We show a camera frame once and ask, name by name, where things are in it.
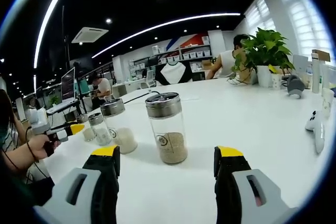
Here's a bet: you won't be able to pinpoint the brown cardboard box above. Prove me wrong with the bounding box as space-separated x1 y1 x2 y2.
311 49 331 62

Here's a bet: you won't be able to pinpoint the long ceiling light strip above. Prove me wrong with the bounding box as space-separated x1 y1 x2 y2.
33 0 79 69
91 12 241 59

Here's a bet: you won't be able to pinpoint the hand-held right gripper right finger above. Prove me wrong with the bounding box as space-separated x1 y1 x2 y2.
214 145 299 224

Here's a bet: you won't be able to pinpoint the white game controller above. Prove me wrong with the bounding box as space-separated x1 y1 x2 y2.
304 110 326 154

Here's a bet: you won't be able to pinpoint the grey curved gadget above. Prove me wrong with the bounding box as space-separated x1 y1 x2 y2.
286 74 307 99

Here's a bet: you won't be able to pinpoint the black power cable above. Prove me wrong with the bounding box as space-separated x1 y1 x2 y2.
123 90 161 104

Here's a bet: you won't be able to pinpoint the white paper cup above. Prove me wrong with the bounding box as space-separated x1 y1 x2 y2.
321 87 335 119

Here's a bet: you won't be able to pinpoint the grey storage shelf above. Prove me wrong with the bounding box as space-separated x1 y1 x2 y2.
128 36 213 78

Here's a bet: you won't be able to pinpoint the ceiling air conditioner cassette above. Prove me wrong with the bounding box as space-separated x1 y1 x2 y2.
71 26 109 44

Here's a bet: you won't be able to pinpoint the tall seasoning bottle brown grains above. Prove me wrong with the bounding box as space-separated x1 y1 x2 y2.
145 92 188 165

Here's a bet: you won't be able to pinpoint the row of white storage bins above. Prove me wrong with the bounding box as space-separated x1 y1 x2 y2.
130 36 212 71

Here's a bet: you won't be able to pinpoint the black white raglan shirt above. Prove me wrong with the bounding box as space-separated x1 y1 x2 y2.
154 61 193 86

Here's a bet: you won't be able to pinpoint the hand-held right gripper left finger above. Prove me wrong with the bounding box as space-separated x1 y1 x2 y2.
33 145 121 224

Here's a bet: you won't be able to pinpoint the green potted plant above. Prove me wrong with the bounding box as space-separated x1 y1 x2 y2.
230 27 295 88

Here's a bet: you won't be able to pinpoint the white open laptop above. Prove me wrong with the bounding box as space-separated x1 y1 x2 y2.
46 67 79 112

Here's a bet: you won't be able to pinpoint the tall seasoning bottle white grains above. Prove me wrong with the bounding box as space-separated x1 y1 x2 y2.
99 98 139 154

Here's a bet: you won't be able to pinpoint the teal panel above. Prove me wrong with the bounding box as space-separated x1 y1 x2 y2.
78 79 90 95

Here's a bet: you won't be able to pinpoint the person's left hand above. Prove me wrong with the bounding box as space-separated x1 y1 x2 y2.
28 133 61 159

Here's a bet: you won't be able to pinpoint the short seasoning bottle white crystals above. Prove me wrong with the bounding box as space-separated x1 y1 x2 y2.
88 112 113 146

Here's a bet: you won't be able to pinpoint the black bead bracelet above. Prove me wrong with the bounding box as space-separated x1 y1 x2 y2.
26 142 39 162

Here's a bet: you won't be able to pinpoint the white window blind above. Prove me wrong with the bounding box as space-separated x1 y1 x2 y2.
244 0 276 32
270 0 334 57

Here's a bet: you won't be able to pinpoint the white mesh office chair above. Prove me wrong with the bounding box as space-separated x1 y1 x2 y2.
140 70 155 90

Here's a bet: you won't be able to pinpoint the short seasoning bottle cream grains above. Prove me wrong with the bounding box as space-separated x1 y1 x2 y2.
76 113 96 142

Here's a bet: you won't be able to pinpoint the white standing panel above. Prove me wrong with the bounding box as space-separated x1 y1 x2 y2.
292 54 309 75

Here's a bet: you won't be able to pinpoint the dark wall television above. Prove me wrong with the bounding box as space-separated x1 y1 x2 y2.
71 60 93 74

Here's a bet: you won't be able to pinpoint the small white cup yellow tag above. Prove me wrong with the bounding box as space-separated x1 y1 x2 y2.
268 64 283 91

